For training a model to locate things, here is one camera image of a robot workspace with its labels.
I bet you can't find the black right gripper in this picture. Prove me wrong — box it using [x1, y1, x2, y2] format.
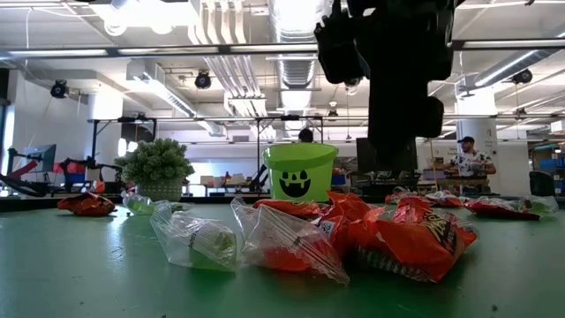
[313, 0, 456, 176]

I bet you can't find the orange Reese's pack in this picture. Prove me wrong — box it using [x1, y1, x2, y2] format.
[252, 198, 326, 218]
[348, 196, 479, 284]

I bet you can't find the red white candy pack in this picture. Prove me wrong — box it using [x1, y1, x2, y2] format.
[423, 193, 464, 208]

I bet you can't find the clear bag red candy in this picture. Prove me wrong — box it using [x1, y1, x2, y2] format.
[230, 196, 350, 286]

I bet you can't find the black background monitor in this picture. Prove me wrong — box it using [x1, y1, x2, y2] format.
[355, 136, 370, 173]

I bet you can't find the red Skittles pack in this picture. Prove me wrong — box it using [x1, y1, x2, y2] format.
[384, 190, 425, 207]
[463, 197, 542, 222]

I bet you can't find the lime green pumpkin-face bucket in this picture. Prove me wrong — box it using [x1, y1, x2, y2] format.
[262, 141, 340, 204]

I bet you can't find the red pack with QR label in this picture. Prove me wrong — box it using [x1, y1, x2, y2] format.
[315, 190, 380, 261]

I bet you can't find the black ceiling spotlight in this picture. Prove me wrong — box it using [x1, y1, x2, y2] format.
[511, 68, 534, 86]
[49, 79, 71, 100]
[194, 70, 213, 91]

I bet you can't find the pale green potted plant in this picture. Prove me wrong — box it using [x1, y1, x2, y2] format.
[113, 137, 196, 203]

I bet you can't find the red storage bin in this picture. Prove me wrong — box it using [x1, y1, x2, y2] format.
[51, 161, 87, 174]

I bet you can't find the green felt mat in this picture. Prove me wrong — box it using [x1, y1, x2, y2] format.
[0, 201, 565, 318]

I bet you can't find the grey background monitor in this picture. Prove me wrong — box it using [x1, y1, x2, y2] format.
[24, 143, 57, 174]

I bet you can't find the silver ventilation duct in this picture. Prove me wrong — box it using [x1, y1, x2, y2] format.
[268, 0, 330, 139]

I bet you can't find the black overhead frame beam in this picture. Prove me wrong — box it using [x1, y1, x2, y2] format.
[0, 40, 565, 59]

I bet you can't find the white ceiling duct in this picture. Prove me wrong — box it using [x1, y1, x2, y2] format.
[87, 0, 200, 37]

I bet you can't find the black workstation frame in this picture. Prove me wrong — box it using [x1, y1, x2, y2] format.
[87, 115, 326, 195]

